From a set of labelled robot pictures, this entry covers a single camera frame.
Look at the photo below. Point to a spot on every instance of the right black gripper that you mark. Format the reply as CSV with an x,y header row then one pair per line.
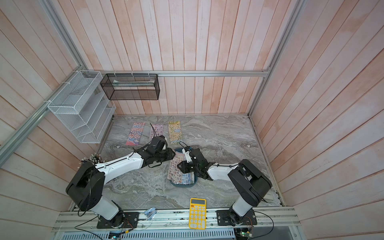
x,y
184,165

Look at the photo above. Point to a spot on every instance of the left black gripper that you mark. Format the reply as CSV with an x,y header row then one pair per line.
x,y
169,153

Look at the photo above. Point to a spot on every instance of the cat sticker sheet pink blue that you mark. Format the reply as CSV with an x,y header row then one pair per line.
x,y
135,134

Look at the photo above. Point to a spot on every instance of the yellow green sticker sheet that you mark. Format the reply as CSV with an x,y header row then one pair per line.
x,y
175,132

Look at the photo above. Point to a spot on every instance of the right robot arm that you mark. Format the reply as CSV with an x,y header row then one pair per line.
x,y
249,181

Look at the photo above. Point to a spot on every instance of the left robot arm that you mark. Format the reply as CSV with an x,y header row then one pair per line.
x,y
86,187

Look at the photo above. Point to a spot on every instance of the bottom sticker sheet in tray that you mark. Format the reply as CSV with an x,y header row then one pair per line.
x,y
178,171

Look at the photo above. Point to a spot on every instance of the yellow calculator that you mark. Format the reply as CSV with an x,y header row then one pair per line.
x,y
197,214

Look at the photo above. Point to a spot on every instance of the blue stapler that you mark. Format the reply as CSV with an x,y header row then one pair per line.
x,y
150,213

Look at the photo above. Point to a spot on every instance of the pencil holder with pencils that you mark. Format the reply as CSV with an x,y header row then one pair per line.
x,y
94,159

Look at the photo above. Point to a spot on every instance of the black mesh basket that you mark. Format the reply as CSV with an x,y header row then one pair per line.
x,y
131,86

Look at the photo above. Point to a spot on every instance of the green circuit board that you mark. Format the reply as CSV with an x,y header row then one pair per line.
x,y
243,234

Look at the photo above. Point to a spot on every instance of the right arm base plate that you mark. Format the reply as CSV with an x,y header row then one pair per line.
x,y
230,218

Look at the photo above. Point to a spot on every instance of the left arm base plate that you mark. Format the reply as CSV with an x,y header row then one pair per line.
x,y
130,219

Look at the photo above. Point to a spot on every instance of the white vented cable duct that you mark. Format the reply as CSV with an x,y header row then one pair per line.
x,y
186,234

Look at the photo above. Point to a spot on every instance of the white wire mesh shelf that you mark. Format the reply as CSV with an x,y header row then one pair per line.
x,y
84,108

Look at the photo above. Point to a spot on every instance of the aluminium front rail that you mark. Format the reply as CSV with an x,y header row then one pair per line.
x,y
178,219

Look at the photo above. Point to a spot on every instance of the aluminium wall rail left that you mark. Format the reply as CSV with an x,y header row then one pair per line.
x,y
14,141

